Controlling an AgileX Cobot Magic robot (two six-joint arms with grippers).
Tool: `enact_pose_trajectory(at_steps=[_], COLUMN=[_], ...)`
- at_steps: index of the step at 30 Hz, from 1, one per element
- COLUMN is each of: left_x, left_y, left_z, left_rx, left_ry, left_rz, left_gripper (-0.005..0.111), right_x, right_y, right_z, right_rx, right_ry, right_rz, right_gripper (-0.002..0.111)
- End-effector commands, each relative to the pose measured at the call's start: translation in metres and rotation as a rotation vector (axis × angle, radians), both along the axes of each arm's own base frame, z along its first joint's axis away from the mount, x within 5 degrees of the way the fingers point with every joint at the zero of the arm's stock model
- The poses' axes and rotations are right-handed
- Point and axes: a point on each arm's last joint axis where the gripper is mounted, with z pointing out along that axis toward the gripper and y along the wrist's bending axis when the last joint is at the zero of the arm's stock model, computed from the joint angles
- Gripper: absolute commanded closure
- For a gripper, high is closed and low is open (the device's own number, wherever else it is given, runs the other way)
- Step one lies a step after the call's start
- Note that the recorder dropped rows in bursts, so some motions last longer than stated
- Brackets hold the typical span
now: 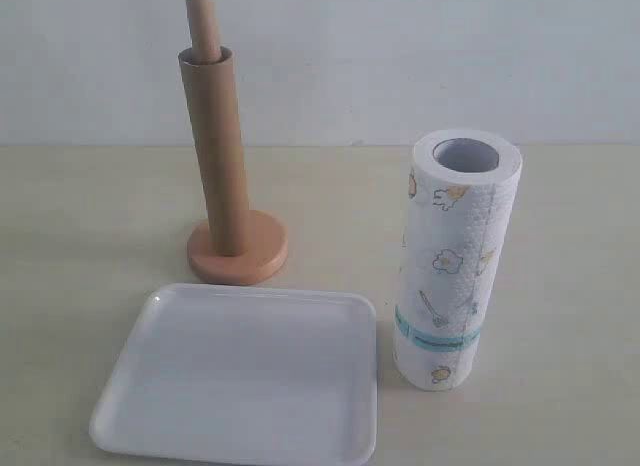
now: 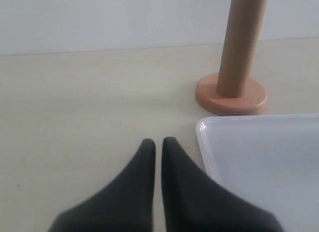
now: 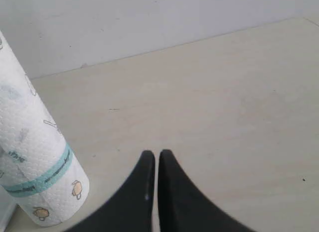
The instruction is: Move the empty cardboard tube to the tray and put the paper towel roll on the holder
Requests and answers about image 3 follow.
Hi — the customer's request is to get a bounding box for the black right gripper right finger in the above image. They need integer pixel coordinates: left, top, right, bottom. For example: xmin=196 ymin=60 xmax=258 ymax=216
xmin=159 ymin=149 xmax=252 ymax=232

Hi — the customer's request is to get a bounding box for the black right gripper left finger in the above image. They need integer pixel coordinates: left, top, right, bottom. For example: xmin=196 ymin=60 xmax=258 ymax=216
xmin=68 ymin=150 xmax=155 ymax=232

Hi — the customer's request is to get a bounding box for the printed white paper towel roll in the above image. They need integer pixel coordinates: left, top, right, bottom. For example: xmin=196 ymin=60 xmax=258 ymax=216
xmin=0 ymin=37 xmax=90 ymax=227

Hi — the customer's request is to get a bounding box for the white plastic tray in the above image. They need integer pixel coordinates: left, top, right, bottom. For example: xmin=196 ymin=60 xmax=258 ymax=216
xmin=0 ymin=187 xmax=16 ymax=232

